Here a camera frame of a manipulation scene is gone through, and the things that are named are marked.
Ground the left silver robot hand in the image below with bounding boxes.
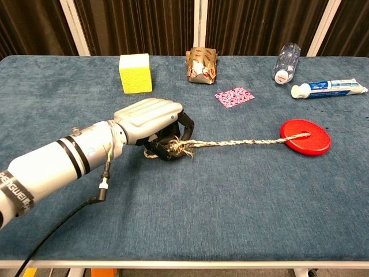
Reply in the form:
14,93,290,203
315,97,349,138
113,98,195,161

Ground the braided beige rope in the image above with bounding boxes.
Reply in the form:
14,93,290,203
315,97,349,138
143,132,311,160

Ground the red disc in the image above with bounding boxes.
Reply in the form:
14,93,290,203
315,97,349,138
280,119,332,156

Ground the yellow and white block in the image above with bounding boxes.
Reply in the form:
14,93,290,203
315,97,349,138
118,53,153,95

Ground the crumpled gold snack bag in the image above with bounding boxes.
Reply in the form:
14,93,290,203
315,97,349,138
185,47,220,85

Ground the dark brown curtain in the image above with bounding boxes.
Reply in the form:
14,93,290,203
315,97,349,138
0,0,369,60

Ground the pink patterned flat packet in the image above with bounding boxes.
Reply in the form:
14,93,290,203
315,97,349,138
214,87,256,109

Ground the blue table cloth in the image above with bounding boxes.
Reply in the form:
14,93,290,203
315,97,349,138
0,54,369,262

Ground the clear plastic water bottle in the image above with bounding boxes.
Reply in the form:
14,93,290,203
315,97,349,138
272,42,302,85

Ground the orange object under table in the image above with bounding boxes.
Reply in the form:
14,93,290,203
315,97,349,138
91,268,118,277

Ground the white blue toothpaste tube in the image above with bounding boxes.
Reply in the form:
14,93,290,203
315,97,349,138
291,78,369,99

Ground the white frame post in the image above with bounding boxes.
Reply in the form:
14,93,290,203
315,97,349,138
306,0,342,57
193,0,208,50
59,0,91,57

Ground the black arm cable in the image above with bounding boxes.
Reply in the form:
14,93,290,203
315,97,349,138
13,149,114,277

